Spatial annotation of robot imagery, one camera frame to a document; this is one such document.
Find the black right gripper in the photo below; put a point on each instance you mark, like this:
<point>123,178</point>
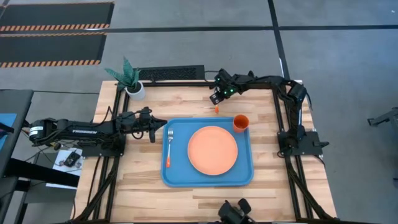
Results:
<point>231,82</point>

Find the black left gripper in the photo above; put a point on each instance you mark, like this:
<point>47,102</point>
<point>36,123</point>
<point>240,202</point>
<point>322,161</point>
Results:
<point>144,126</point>

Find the orange cup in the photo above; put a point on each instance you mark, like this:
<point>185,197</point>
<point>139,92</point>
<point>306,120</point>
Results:
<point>241,124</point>

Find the blue plastic tray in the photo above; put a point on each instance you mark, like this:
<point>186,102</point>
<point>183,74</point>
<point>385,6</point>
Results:
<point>178,174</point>

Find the orange plate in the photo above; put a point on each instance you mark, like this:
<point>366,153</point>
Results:
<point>212,150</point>

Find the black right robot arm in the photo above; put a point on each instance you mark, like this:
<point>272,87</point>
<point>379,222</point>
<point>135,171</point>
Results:
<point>264,81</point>

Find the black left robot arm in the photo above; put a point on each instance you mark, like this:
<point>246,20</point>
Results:
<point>84,131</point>

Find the white plant pot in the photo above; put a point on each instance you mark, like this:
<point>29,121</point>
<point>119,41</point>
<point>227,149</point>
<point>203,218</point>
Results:
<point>136,92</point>

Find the black perforated panel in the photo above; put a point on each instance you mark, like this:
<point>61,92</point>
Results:
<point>171,73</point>

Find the green snake plant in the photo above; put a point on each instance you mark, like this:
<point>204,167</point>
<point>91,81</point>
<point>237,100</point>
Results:
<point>126,74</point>

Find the black controller device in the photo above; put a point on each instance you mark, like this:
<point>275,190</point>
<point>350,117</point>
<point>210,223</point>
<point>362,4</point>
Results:
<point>72,159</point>

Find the white paper sheet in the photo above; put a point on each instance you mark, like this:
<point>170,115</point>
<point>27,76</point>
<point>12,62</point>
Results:
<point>59,161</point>

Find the black hazard-striped floor mat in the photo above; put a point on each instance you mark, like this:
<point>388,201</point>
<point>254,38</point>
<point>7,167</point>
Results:
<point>56,14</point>
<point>51,48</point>

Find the black desk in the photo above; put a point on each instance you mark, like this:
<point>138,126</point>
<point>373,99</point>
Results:
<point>12,102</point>

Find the blue panel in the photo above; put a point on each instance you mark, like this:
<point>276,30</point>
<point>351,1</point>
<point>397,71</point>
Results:
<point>7,124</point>

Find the grey tripod leg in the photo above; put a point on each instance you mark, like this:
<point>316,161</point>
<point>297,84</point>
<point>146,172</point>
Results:
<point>384,117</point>

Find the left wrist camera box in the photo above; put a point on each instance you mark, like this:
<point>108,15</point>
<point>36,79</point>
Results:
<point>145,113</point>

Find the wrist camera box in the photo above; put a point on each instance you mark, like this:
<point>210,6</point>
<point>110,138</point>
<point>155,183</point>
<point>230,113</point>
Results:
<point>216,99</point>
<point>145,113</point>

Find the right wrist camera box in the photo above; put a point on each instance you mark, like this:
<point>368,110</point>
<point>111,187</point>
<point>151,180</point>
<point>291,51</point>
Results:
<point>216,99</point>

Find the black aluminium table frame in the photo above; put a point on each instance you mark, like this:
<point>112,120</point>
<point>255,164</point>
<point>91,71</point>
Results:
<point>295,186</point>

